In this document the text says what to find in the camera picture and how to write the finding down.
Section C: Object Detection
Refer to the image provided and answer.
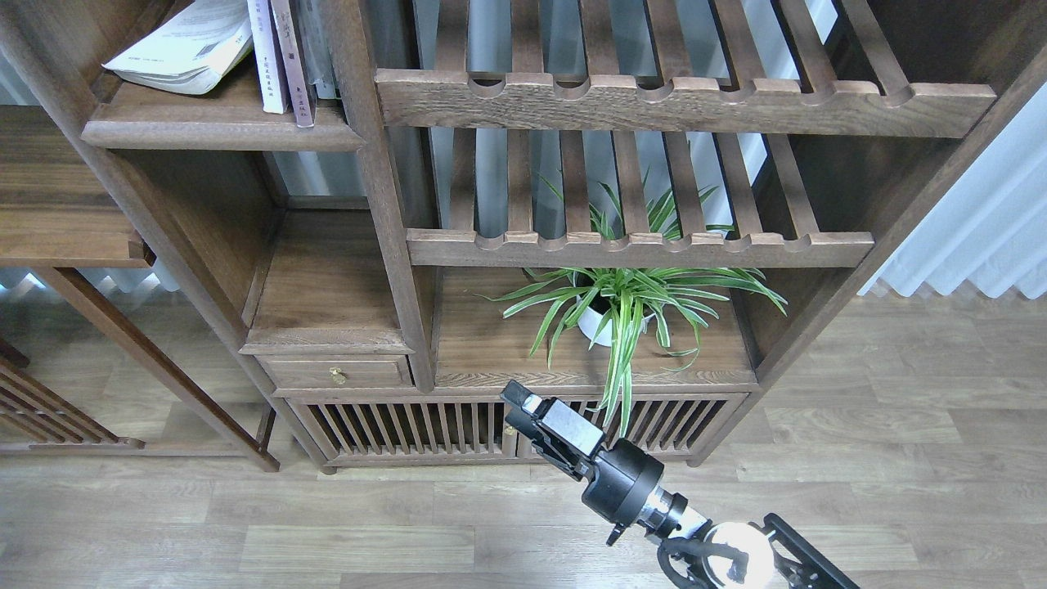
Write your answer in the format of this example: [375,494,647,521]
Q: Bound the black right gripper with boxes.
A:
[502,380,665,526]

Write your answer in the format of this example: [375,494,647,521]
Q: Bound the white and lilac book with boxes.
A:
[247,1,289,115]

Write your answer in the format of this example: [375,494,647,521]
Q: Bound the yellow-green book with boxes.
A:
[102,1,252,96]

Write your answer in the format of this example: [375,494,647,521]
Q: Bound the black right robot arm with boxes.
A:
[502,381,854,588]

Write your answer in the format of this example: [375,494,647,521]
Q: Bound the upright white books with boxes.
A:
[272,1,339,129]

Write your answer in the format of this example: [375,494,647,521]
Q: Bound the white plant pot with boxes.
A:
[578,295,636,347]

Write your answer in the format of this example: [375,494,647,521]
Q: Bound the green spider plant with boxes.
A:
[484,168,788,438]

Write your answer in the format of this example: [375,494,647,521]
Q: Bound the left slatted cabinet door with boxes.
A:
[291,400,519,467]

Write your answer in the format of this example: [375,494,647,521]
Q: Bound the slatted cabinet door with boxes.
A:
[291,400,519,467]
[506,393,748,462]

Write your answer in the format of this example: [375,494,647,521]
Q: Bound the right slatted cabinet door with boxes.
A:
[506,393,748,462]

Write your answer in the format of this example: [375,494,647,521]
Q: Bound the dark wooden bookshelf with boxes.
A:
[2,1,1045,470]

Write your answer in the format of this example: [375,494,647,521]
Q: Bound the small wooden drawer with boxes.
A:
[257,354,414,390]

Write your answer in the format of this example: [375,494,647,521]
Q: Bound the white curtain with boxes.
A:
[859,88,1046,299]

